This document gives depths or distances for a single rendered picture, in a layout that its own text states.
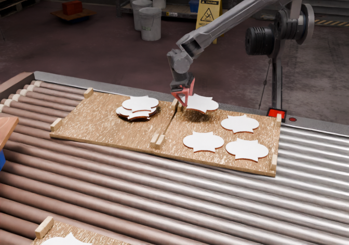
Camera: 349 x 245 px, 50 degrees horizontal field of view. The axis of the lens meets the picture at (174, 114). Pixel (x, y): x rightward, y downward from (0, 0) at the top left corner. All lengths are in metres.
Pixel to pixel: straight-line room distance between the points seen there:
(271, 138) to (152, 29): 3.73
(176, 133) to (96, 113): 0.35
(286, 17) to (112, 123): 0.99
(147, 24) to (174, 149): 3.74
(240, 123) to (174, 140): 0.27
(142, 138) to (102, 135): 0.15
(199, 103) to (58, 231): 0.69
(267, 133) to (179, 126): 0.33
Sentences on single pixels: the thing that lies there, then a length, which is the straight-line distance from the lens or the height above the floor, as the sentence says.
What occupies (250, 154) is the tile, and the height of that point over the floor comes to 0.94.
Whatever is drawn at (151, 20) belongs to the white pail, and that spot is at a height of 0.28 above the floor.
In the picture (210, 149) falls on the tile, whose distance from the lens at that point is 1.30.
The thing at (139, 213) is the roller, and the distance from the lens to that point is 1.11.
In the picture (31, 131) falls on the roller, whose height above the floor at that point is 0.92.
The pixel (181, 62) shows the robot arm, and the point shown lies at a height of 1.20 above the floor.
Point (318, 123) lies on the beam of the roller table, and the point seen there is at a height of 0.91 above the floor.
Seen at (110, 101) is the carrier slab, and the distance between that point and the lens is 1.62.
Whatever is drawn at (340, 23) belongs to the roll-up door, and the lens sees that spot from 6.04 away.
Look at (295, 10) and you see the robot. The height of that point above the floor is 1.22.
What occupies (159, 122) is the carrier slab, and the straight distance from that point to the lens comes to 1.45.
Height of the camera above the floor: 1.71
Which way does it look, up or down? 31 degrees down
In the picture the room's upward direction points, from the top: straight up
